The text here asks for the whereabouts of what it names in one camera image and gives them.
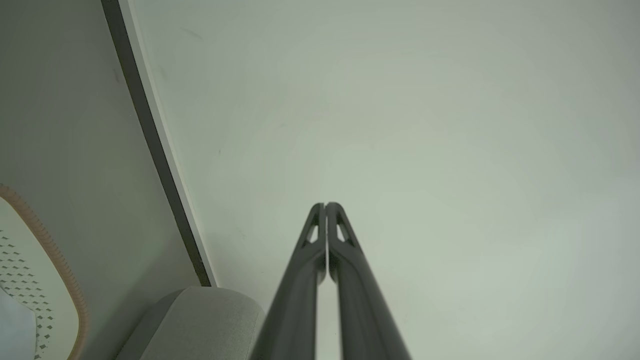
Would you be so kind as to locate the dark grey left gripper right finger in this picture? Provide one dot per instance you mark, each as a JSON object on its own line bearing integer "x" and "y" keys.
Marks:
{"x": 367, "y": 310}

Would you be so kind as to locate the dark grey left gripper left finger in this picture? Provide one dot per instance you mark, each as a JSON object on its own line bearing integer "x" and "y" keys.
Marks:
{"x": 295, "y": 300}

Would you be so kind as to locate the grey fabric sofa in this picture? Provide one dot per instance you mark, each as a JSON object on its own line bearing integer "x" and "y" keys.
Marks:
{"x": 200, "y": 325}

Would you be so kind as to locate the white and black baseboard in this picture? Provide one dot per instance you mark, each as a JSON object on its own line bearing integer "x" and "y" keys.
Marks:
{"x": 155, "y": 145}

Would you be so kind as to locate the white laundry basket orange rim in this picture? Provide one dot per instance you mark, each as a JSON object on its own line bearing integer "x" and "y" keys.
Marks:
{"x": 45, "y": 285}

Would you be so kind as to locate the pale blue clothing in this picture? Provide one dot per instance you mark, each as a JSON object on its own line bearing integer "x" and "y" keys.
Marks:
{"x": 14, "y": 332}

